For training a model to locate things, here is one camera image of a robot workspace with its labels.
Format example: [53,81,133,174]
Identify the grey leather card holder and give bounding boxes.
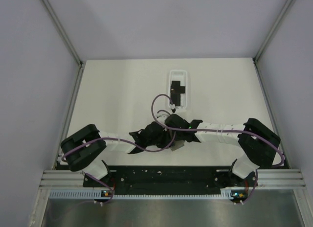
[170,140,184,151]

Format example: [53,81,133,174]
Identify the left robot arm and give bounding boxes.
[61,122,176,186]

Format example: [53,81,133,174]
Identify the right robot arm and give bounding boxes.
[164,114,284,186]

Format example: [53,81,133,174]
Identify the black cards in tray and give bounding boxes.
[170,81,185,106]

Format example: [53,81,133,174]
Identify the white plastic tray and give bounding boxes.
[168,69,189,112]

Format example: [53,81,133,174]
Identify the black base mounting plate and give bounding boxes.
[83,164,259,195]

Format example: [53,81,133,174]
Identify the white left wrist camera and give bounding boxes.
[156,113,169,122]

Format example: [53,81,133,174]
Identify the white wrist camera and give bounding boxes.
[170,104,187,114]
[156,113,169,122]

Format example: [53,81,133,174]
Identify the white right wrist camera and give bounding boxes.
[170,104,187,114]

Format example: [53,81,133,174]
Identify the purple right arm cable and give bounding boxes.
[151,93,286,204]

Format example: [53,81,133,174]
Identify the grey slotted cable duct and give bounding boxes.
[49,189,235,200]

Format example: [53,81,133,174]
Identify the aluminium frame rail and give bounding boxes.
[39,169,306,190]

